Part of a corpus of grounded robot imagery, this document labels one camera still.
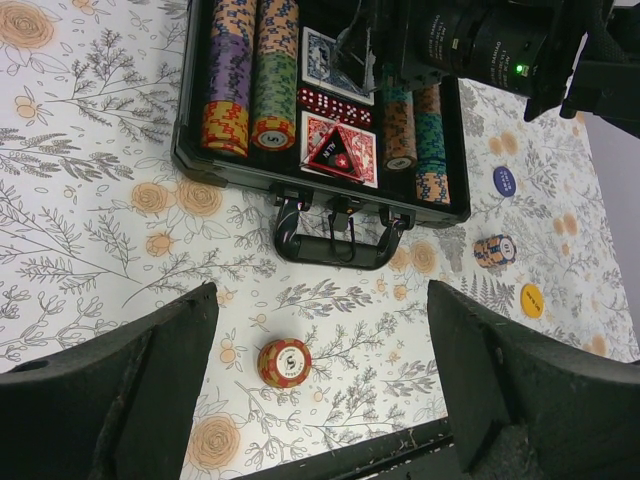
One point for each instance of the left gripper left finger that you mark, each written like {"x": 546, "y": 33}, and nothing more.
{"x": 119, "y": 406}

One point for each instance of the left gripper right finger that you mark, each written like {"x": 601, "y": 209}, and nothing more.
{"x": 522, "y": 405}

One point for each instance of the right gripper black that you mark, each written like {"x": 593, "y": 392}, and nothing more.
{"x": 573, "y": 56}

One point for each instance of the red triangular all-in token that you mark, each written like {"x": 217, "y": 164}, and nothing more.
{"x": 329, "y": 148}

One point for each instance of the yellow round blind button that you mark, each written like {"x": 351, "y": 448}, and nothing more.
{"x": 532, "y": 301}

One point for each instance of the tan blue chip stack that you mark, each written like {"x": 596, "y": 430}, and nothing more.
{"x": 498, "y": 250}

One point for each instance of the orange red chip stack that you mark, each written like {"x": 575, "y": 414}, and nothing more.
{"x": 284, "y": 363}

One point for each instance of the blue round blind button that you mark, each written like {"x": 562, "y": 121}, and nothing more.
{"x": 504, "y": 181}

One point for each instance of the black poker set case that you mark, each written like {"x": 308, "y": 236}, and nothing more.
{"x": 321, "y": 220}

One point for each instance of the blue playing card deck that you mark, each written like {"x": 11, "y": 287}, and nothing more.
{"x": 316, "y": 49}

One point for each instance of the red dice row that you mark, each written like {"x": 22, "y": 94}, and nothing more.
{"x": 334, "y": 108}

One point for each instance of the chip column in case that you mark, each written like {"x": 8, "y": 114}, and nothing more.
{"x": 431, "y": 172}
{"x": 399, "y": 130}
{"x": 228, "y": 90}
{"x": 275, "y": 76}

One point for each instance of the red playing card deck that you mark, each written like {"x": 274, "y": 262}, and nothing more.
{"x": 365, "y": 146}

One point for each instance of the floral table mat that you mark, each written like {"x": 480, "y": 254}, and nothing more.
{"x": 98, "y": 227}

